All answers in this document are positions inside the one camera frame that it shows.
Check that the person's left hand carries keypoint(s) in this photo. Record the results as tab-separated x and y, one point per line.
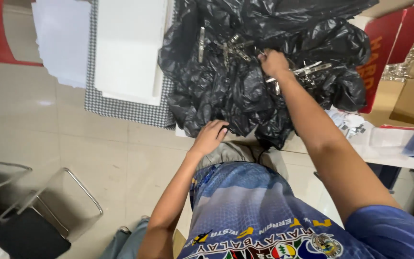
207	140

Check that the person's right hand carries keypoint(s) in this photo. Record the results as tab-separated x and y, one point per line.
275	64

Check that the person's right fingers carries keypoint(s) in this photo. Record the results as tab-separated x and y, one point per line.
264	57

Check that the black plastic garbage bag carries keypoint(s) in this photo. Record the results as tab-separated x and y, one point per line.
235	86

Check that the pile of silver metal clips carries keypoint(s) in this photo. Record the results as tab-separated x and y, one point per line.
237	48

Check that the long silver metal strip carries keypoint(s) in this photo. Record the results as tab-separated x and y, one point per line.
201	45

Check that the grey shorts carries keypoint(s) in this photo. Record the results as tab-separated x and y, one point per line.
228	153

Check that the clear bag of metal parts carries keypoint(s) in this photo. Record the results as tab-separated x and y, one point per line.
350	124

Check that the red cardboard box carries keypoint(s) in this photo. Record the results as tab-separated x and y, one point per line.
377	54

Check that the white foam board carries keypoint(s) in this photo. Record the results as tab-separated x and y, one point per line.
131	46

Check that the crinkled clear plastic wrap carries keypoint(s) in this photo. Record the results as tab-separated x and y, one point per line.
408	59

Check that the black-and-white checkered cloth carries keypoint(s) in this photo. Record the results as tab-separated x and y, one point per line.
128	113

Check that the clear plastic container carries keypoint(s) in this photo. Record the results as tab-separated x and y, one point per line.
390	141

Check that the blue printed jersey shirt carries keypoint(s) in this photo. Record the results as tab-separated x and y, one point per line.
250	212

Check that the stack of white paper sheets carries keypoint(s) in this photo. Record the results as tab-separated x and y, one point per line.
63	39

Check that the small brown cardboard piece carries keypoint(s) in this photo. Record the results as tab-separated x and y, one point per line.
178	244

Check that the blue denim jeans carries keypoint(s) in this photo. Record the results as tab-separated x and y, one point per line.
128	241

